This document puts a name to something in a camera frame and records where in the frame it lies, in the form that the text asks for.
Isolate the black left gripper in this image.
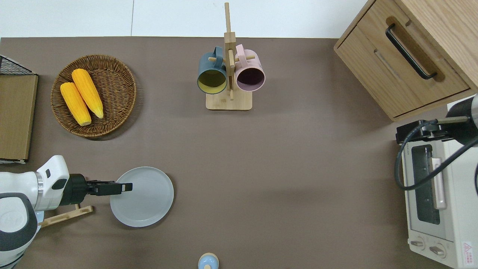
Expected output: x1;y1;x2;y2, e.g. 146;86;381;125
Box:
60;174;133;206

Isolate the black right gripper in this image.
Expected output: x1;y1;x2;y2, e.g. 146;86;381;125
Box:
396;95;478;146

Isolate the gray plate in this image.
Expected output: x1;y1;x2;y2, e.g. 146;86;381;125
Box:
109;166;174;228

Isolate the wooden plate rack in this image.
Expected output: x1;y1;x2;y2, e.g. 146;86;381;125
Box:
37;205;94;228

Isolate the wooden drawer cabinet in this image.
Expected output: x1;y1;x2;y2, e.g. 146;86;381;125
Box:
333;0;478;122

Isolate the white toaster oven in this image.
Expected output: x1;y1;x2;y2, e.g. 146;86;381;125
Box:
401;139;478;269

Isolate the yellow corn cob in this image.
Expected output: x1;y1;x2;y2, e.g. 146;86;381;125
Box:
71;68;104;119
60;82;92;126

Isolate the woven wicker basket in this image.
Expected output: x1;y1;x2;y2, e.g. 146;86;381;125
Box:
50;55;137;138

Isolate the blue dome bell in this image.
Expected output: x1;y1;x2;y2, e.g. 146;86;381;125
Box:
198;253;219;269

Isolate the brown table mat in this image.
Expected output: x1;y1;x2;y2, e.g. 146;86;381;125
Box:
0;37;478;269

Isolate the wooden mug tree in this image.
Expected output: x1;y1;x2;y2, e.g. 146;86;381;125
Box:
206;2;253;111

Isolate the teal mug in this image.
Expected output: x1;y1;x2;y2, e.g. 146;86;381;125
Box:
197;46;228;95

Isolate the pink mug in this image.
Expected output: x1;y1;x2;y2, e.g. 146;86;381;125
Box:
235;44;266;92

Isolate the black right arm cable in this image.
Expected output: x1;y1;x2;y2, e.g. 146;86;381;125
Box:
395;117;478;191

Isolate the black cabinet handle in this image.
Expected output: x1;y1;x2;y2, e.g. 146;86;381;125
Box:
385;24;437;80

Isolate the wire shelf with wooden board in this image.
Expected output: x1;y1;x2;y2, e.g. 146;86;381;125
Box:
0;55;39;164

